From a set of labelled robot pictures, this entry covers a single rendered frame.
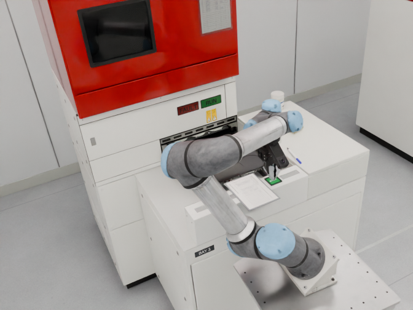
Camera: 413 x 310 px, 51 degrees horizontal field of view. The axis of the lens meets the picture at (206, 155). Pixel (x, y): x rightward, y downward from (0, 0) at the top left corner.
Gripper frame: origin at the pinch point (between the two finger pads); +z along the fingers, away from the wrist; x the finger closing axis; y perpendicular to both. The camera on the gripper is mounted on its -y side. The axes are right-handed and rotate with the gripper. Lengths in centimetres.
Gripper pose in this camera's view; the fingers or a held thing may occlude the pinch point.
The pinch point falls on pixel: (274, 178)
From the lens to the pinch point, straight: 187.2
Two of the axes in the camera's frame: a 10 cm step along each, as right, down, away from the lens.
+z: 0.8, 8.3, 5.5
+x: -8.9, 3.1, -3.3
